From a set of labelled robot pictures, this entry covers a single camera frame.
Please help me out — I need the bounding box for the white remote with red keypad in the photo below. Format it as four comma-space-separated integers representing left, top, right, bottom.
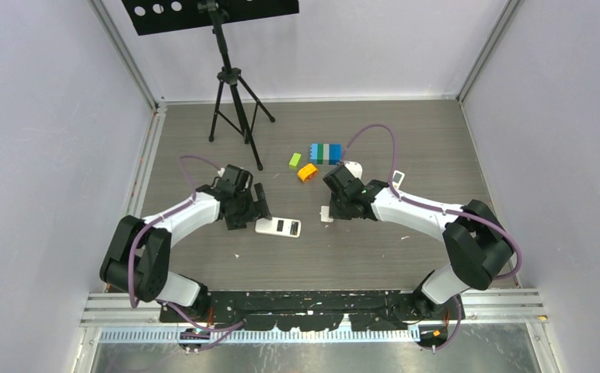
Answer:
255, 217, 302, 239

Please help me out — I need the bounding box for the purple cable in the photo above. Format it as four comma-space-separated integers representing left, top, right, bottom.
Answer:
127, 155, 249, 356
340, 123, 523, 356

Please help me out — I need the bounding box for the white battery cover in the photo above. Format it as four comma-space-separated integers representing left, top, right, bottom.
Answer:
320, 205, 333, 223

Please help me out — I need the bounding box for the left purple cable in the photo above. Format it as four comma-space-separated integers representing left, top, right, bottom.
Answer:
127, 155, 249, 356

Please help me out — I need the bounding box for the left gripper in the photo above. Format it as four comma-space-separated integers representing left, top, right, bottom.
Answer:
225, 183, 270, 230

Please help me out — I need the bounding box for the orange toy brick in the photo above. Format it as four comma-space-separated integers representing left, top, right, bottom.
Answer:
297, 163, 319, 183

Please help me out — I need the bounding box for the green toy brick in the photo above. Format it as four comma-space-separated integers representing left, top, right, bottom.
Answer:
288, 152, 302, 169

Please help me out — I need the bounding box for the black tripod stand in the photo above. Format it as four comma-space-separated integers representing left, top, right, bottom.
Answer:
197, 1, 276, 171

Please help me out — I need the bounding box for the black perforated plate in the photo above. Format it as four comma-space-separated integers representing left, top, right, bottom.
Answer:
122, 0, 299, 36

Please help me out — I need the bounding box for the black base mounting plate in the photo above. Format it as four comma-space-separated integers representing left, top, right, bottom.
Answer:
159, 290, 464, 332

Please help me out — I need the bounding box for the blue green toy block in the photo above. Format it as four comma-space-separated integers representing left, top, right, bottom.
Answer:
309, 143, 342, 165

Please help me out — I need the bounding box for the white air conditioner remote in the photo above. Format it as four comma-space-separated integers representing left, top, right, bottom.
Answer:
391, 170, 405, 190

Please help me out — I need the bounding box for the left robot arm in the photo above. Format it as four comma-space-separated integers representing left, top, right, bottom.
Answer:
99, 165, 271, 322

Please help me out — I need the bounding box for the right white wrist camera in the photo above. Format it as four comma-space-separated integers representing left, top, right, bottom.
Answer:
344, 161, 363, 179

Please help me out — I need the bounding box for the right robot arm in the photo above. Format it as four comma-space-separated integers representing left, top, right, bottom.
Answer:
323, 163, 519, 319

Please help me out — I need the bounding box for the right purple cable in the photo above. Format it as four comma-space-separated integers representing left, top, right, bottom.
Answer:
340, 123, 523, 356

